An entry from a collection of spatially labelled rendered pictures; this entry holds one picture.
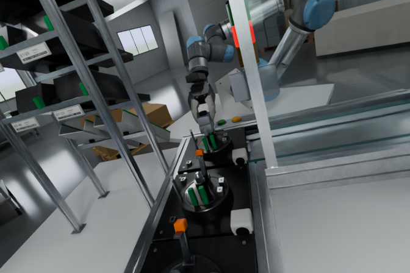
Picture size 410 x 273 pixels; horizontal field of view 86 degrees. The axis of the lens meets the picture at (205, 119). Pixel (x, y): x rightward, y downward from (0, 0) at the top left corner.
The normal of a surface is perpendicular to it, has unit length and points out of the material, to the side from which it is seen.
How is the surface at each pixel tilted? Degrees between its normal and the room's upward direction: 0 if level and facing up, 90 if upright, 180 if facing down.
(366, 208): 0
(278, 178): 90
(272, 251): 0
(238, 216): 0
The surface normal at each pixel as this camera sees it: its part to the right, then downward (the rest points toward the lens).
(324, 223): -0.29, -0.88
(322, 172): -0.12, 0.42
